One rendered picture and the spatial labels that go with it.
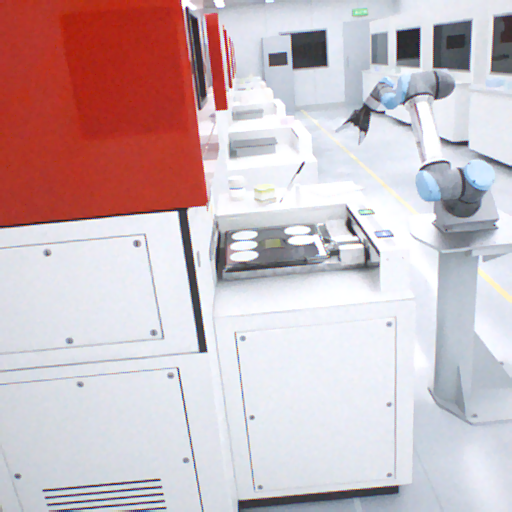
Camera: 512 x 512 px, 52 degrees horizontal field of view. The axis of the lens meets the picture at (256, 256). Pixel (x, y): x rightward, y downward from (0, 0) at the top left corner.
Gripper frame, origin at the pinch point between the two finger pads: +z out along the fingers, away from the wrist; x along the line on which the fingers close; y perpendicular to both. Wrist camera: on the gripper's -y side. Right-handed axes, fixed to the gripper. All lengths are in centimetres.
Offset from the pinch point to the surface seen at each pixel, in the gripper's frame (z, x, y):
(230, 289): 26, 50, -113
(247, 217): 24, 45, -70
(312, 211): 9, 23, -69
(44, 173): -4, 116, -136
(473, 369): 32, -77, -94
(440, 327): 22, -50, -89
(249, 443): 59, 25, -146
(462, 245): -17, -24, -91
